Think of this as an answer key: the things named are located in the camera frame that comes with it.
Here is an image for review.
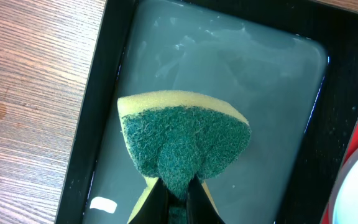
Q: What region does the yellow green sponge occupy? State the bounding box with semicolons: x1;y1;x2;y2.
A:
117;90;251;223

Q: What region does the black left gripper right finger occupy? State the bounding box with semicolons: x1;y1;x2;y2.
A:
186;176;224;224

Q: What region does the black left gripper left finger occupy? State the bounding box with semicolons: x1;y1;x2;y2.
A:
128;177;168;224

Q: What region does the black water tray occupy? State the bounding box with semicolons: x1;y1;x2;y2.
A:
55;0;358;223

